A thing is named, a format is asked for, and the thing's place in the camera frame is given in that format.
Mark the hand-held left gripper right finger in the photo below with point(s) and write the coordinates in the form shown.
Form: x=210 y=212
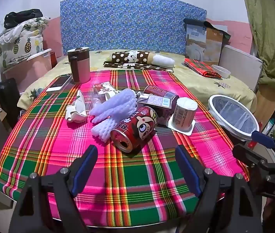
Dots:
x=188 y=172

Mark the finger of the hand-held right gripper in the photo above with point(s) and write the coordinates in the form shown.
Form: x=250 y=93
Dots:
x=262 y=138
x=251 y=156

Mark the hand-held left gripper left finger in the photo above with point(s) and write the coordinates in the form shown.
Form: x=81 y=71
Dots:
x=87 y=167

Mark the clear plastic bin liner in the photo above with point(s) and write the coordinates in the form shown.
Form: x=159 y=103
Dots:
x=234 y=115

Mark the white round trash bin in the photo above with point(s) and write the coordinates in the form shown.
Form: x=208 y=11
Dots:
x=221 y=123

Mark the white yogurt cup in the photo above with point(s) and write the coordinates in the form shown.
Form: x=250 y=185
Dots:
x=182 y=116

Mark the red cartoon drink can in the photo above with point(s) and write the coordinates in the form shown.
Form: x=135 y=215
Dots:
x=137 y=126

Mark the white foam net sleeve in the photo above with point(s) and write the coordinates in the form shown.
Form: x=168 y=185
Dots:
x=113 y=106

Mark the clear plastic wrapper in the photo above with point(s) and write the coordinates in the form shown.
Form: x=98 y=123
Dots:
x=97 y=100

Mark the grey maroon drink carton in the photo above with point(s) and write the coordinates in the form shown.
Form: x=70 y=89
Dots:
x=154 y=100

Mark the printed red white snack wrapper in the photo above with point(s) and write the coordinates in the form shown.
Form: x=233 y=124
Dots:
x=103 y=88

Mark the maroon drink can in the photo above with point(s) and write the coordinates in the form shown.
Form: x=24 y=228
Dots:
x=155 y=89

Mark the white bottle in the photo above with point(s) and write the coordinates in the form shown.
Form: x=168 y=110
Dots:
x=269 y=125

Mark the pink green plaid tablecloth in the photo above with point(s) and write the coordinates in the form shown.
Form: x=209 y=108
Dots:
x=54 y=150

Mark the wooden cabinet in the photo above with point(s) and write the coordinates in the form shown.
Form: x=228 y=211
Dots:
x=270 y=102

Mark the white folding board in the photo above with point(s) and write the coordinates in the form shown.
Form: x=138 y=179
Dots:
x=239 y=65

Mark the white plastic bowl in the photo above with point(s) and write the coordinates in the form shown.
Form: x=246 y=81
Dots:
x=221 y=71

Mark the yellow pineapple print bed sheet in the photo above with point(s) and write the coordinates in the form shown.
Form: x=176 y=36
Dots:
x=195 y=87

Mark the white smartphone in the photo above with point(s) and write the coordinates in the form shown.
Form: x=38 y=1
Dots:
x=58 y=83

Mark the folded red plaid cloth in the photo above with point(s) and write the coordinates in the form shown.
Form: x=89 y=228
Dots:
x=200 y=68

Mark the pink brown tumbler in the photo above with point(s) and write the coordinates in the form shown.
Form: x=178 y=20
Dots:
x=81 y=65

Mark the green curtain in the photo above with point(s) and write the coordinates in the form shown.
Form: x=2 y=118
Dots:
x=271 y=34

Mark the folded brown polka dot blanket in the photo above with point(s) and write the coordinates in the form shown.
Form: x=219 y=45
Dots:
x=118 y=65

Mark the black backpack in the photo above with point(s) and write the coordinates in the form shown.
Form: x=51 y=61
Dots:
x=6 y=97

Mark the bedding package box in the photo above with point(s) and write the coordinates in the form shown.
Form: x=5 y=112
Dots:
x=202 y=45

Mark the dark red box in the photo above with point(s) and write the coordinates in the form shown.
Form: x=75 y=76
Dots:
x=53 y=59

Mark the rolled brown polka dot blanket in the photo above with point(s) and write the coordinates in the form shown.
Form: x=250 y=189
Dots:
x=132 y=57

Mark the pineapple print bedding bundle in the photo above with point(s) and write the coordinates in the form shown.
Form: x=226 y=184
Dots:
x=23 y=46

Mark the blue floral headboard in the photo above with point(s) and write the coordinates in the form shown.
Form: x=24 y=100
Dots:
x=127 y=24

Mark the black handbag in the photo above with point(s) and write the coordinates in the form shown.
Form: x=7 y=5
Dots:
x=22 y=17

